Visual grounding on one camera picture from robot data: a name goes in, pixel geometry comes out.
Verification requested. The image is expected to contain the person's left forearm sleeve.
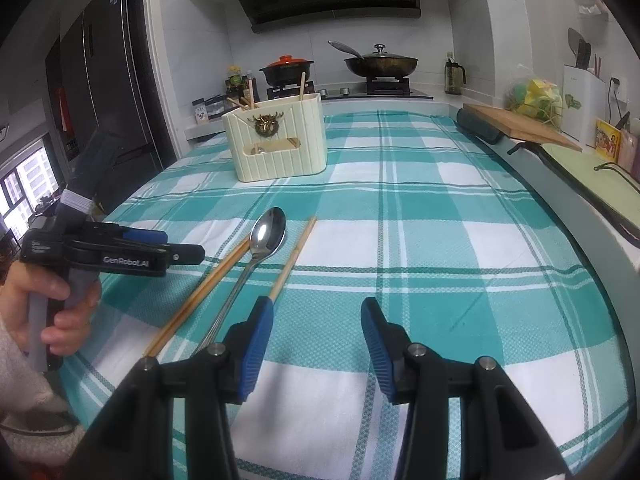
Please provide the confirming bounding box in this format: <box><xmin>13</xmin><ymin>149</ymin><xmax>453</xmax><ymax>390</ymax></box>
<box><xmin>1</xmin><ymin>330</ymin><xmax>85</xmax><ymax>467</ymax></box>

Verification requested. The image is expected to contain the bamboo chopstick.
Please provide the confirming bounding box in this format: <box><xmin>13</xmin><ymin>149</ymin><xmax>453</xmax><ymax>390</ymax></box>
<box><xmin>268</xmin><ymin>217</ymin><xmax>317</xmax><ymax>302</ymax></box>
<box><xmin>143</xmin><ymin>238</ymin><xmax>251</xmax><ymax>359</ymax></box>
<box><xmin>150</xmin><ymin>246</ymin><xmax>252</xmax><ymax>359</ymax></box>
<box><xmin>226</xmin><ymin>97</ymin><xmax>248</xmax><ymax>110</ymax></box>
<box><xmin>243</xmin><ymin>76</ymin><xmax>255</xmax><ymax>110</ymax></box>
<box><xmin>298</xmin><ymin>72</ymin><xmax>307</xmax><ymax>101</ymax></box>

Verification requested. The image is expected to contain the white knife holder box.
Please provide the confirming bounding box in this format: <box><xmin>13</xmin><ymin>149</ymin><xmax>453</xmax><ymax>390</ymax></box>
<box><xmin>562</xmin><ymin>65</ymin><xmax>610</xmax><ymax>148</ymax></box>

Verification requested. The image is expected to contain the cream utensil holder box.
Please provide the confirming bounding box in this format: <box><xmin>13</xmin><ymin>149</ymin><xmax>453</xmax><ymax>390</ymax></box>
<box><xmin>222</xmin><ymin>93</ymin><xmax>328</xmax><ymax>182</ymax></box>

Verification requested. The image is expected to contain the wooden cutting board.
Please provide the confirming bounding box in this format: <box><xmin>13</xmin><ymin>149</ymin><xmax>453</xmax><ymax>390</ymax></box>
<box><xmin>463</xmin><ymin>103</ymin><xmax>582</xmax><ymax>152</ymax></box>

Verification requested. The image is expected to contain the dark glass kettle jug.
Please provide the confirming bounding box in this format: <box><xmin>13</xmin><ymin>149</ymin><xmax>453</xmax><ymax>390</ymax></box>
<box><xmin>445</xmin><ymin>52</ymin><xmax>466</xmax><ymax>96</ymax></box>

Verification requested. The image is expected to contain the teal white plaid tablecloth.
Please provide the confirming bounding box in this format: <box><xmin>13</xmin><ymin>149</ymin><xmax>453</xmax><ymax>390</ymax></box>
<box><xmin>61</xmin><ymin>110</ymin><xmax>634</xmax><ymax>479</ymax></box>

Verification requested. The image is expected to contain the plastic bag of sponges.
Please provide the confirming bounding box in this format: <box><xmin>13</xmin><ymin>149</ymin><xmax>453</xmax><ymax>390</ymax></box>
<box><xmin>506</xmin><ymin>78</ymin><xmax>563</xmax><ymax>127</ymax></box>

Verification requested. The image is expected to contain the black gas stove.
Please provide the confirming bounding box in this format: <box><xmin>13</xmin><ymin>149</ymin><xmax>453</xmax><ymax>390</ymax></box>
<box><xmin>264</xmin><ymin>75</ymin><xmax>435</xmax><ymax>102</ymax></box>

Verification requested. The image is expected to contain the black pot orange lid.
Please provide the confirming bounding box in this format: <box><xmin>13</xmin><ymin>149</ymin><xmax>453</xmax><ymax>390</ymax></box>
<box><xmin>260</xmin><ymin>55</ymin><xmax>314</xmax><ymax>88</ymax></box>

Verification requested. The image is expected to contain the yellow printed mug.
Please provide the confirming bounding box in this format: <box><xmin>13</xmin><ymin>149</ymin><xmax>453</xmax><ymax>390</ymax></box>
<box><xmin>594</xmin><ymin>119</ymin><xmax>622</xmax><ymax>162</ymax></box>

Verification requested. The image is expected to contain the person's left hand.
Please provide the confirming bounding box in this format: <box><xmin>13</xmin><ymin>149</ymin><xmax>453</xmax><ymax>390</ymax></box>
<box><xmin>1</xmin><ymin>261</ymin><xmax>102</xmax><ymax>356</ymax></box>

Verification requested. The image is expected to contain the black refrigerator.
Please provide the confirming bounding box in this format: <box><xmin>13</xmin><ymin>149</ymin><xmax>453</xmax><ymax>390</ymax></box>
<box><xmin>47</xmin><ymin>0</ymin><xmax>176</xmax><ymax>214</ymax></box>

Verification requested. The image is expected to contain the steel spoon oval bowl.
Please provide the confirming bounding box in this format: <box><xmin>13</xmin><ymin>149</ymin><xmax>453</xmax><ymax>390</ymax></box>
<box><xmin>196</xmin><ymin>207</ymin><xmax>286</xmax><ymax>351</ymax></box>

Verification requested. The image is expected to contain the light green silicone mat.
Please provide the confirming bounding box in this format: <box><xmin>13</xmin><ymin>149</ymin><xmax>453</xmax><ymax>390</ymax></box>
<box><xmin>536</xmin><ymin>144</ymin><xmax>639</xmax><ymax>247</ymax></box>

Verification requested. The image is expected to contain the bamboo chopstick in holder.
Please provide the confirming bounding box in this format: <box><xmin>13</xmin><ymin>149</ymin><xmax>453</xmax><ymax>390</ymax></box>
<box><xmin>226</xmin><ymin>97</ymin><xmax>248</xmax><ymax>110</ymax></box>

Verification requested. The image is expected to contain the black spice rack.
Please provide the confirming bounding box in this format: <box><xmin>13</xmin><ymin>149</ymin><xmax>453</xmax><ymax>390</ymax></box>
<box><xmin>205</xmin><ymin>94</ymin><xmax>232</xmax><ymax>122</ymax></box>

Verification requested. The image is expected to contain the sauce bottle yellow cap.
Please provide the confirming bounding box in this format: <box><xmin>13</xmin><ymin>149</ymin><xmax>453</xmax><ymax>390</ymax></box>
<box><xmin>226</xmin><ymin>65</ymin><xmax>243</xmax><ymax>98</ymax></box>

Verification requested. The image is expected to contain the black wok glass lid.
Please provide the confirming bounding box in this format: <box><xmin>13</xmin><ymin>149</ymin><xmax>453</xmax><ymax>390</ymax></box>
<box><xmin>328</xmin><ymin>40</ymin><xmax>419</xmax><ymax>79</ymax></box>

